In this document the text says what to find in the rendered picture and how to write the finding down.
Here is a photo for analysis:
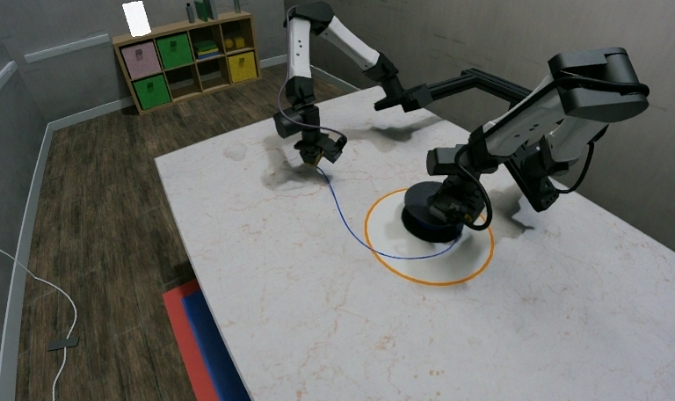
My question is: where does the orange painted ring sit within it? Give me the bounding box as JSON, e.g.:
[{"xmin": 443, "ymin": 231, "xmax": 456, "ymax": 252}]
[{"xmin": 364, "ymin": 188, "xmax": 494, "ymax": 286}]

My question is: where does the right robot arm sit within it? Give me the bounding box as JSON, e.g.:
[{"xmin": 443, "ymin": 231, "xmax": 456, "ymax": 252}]
[{"xmin": 273, "ymin": 1, "xmax": 421, "ymax": 164}]

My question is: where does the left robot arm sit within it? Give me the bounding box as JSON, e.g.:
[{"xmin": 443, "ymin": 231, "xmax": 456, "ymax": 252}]
[{"xmin": 426, "ymin": 47, "xmax": 649, "ymax": 222}]

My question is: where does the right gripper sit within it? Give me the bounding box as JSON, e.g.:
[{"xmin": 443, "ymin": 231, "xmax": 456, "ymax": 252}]
[{"xmin": 294, "ymin": 128, "xmax": 329, "ymax": 167}]

